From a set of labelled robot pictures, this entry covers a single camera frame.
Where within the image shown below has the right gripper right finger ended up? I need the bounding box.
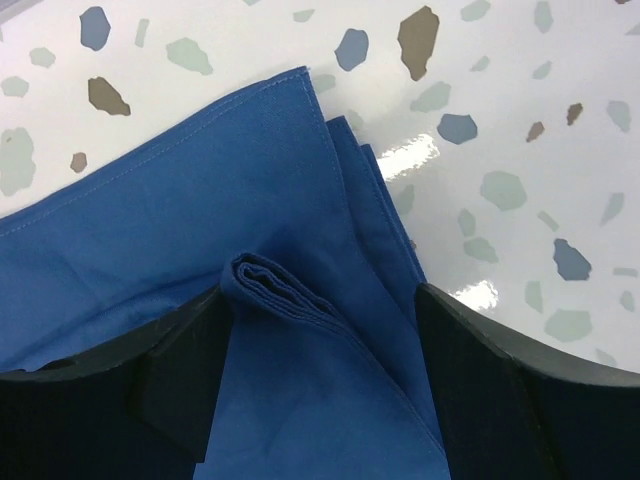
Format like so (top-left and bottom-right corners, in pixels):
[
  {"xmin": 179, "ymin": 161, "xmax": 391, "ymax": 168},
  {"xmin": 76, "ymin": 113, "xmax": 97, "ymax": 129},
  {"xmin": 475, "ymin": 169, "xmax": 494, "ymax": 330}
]
[{"xmin": 415, "ymin": 284, "xmax": 640, "ymax": 480}]

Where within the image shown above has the blue surgical cloth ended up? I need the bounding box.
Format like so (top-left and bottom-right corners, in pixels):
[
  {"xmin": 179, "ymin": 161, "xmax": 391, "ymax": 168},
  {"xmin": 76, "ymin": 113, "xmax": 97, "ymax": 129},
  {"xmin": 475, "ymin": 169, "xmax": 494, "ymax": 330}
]
[{"xmin": 1, "ymin": 67, "xmax": 449, "ymax": 479}]

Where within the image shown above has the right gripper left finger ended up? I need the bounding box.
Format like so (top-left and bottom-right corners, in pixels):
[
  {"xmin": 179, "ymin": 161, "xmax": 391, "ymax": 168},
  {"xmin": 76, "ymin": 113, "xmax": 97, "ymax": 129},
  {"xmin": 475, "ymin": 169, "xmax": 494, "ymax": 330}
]
[{"xmin": 1, "ymin": 288, "xmax": 233, "ymax": 479}]

